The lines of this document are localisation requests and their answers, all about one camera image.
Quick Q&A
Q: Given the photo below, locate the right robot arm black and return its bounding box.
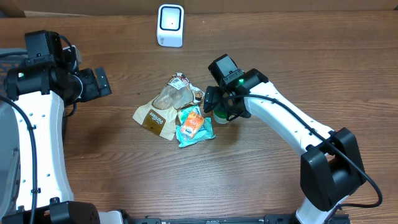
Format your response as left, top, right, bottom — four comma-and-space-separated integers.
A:
203, 54, 366, 223

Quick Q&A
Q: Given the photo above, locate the white barcode scanner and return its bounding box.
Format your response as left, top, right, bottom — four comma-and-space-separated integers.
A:
157, 4, 185, 48

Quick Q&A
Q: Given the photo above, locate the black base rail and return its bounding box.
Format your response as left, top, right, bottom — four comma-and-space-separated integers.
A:
124, 213, 351, 224

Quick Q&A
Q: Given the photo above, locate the green lid jar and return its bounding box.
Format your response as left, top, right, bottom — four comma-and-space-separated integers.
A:
213, 110, 229, 124

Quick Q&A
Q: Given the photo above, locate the orange snack packet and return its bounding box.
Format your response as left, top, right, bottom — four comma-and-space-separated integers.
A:
180, 111, 205, 139

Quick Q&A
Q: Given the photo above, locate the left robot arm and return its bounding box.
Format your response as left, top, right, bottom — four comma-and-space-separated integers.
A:
2, 30, 111, 223

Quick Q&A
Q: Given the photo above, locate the brown clear snack bag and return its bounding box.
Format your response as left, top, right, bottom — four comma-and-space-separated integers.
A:
132, 72, 205, 141

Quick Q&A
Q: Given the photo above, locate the grey plastic mesh basket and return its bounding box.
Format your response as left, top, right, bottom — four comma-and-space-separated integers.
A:
0, 47, 29, 218

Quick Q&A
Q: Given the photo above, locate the small green white packet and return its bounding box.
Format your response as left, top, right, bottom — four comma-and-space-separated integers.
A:
177, 105, 201, 124

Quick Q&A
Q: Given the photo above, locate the teal tissue pack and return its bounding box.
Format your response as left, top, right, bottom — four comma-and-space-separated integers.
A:
176, 118, 216, 147

